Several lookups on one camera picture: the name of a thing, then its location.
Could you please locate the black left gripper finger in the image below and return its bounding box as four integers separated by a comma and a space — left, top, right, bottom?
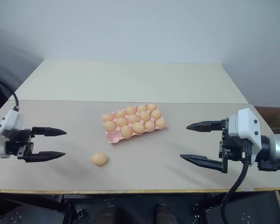
32, 126, 67, 138
23, 151, 66, 163

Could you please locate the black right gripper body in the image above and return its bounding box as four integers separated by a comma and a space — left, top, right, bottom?
218, 118, 245, 164

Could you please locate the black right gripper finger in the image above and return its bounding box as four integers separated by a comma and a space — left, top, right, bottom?
186, 119, 227, 134
180, 153, 229, 174

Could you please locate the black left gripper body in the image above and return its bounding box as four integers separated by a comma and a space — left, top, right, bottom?
4, 127, 35, 162

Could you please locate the pink plastic egg tray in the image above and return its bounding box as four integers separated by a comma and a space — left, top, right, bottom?
101, 103, 168, 144

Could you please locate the brown cardboard box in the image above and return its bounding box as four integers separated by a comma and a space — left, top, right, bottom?
254, 106, 280, 135

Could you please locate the dark brown rounded shape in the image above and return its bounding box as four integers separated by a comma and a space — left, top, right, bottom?
155, 203, 175, 224
97, 205, 119, 224

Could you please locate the black panel with white dots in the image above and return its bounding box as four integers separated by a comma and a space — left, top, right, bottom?
0, 193, 68, 224
200, 191, 280, 224

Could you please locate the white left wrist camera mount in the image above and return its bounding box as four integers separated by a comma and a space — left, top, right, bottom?
0, 109, 24, 159

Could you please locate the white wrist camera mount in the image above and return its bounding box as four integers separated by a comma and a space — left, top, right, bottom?
0, 109, 24, 159
228, 107, 263, 166

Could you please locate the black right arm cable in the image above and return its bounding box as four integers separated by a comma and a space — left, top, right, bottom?
220, 138, 254, 224

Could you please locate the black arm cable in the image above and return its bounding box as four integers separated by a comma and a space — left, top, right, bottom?
220, 138, 254, 224
0, 78, 21, 112

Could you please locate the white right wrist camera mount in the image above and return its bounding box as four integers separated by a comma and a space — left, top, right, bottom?
228, 107, 263, 166

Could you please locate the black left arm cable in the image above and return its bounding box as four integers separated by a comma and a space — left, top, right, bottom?
0, 78, 21, 112

